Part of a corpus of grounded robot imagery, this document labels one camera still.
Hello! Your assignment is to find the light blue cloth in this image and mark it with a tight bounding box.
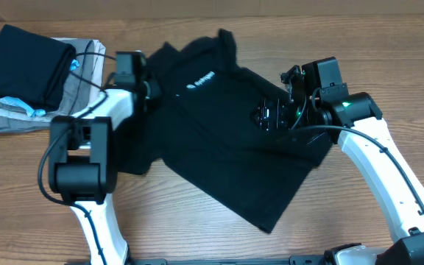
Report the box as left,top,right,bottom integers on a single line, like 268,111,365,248
0,58,81,118

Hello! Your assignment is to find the grey folded garment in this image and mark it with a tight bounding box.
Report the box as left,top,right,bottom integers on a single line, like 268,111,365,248
0,38,105,133

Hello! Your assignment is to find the black polo shirt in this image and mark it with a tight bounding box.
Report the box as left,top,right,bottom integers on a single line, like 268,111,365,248
115,29,332,233

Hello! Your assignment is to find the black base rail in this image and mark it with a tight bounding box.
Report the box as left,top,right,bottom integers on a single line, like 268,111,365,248
64,254,345,265

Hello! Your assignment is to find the white folded garment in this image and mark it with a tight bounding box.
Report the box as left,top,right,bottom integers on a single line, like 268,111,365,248
54,38,106,75

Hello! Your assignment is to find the black folded garment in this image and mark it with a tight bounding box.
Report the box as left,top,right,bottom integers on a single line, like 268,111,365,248
0,24,76,111

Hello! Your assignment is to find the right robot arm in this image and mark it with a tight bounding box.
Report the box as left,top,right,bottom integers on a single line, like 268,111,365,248
251,57,424,265

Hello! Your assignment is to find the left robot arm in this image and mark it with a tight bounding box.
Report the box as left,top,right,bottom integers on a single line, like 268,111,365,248
38,70,160,264

